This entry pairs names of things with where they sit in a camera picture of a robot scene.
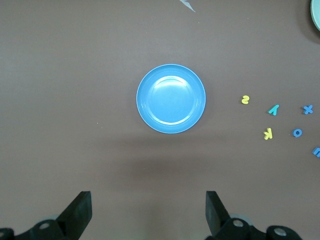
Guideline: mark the small white paper scrap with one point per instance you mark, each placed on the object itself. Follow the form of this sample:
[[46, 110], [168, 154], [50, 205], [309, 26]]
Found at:
[[187, 5]]

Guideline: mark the brown table mat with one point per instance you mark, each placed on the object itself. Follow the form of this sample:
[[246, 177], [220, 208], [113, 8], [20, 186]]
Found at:
[[75, 75]]

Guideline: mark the blue foam letter m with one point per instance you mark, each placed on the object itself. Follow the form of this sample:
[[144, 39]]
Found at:
[[314, 151]]

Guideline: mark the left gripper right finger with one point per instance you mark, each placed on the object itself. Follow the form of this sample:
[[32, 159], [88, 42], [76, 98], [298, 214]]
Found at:
[[215, 215]]

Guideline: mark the teal foam letter y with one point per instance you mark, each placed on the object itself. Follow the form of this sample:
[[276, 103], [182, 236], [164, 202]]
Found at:
[[273, 110]]

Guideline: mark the yellow foam letter s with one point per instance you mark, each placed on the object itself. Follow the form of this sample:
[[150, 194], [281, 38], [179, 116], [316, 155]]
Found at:
[[245, 99]]

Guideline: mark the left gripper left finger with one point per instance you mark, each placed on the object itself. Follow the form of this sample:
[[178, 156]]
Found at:
[[80, 212]]

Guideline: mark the yellow foam letter k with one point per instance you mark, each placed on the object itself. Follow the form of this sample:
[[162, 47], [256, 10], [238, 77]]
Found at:
[[268, 133]]

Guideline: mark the blue foam letter x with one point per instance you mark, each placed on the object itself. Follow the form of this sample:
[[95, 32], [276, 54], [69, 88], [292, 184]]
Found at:
[[307, 109]]

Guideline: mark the blue plate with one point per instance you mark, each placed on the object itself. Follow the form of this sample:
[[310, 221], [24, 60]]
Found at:
[[171, 75]]

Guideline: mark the blue foam letter o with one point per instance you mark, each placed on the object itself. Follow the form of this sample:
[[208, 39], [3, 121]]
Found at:
[[293, 132]]

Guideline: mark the pale green plate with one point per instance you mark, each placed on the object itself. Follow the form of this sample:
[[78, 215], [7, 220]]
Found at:
[[316, 12]]

